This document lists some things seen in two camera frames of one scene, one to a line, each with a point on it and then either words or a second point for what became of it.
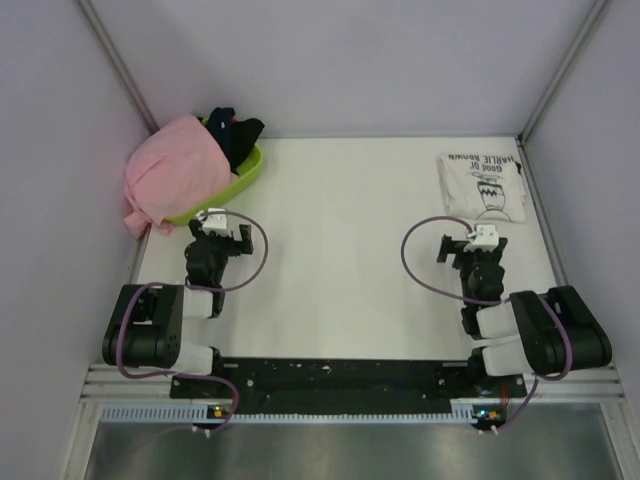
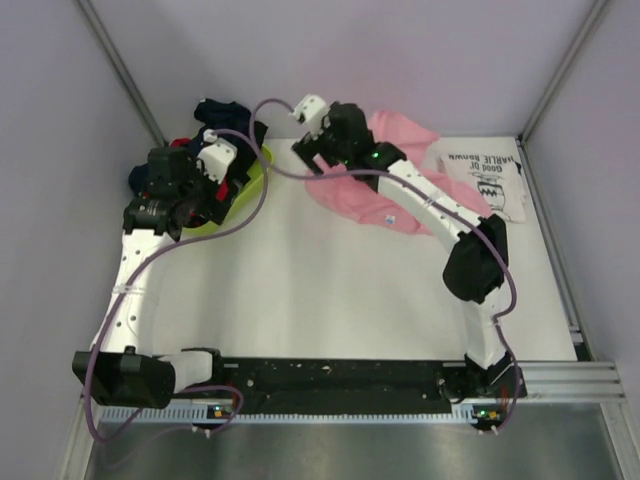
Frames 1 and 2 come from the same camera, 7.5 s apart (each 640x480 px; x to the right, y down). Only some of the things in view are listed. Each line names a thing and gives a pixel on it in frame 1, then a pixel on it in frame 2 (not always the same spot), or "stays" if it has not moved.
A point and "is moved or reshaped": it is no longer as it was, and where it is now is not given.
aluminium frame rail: x=114 y=384 stays
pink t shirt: x=172 y=166 is moved or reshaped
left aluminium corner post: x=97 y=27 stays
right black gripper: x=492 y=255 to x=318 y=145
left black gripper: x=235 y=245 to x=212 y=209
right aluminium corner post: x=594 y=13 stays
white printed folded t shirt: x=483 y=187 stays
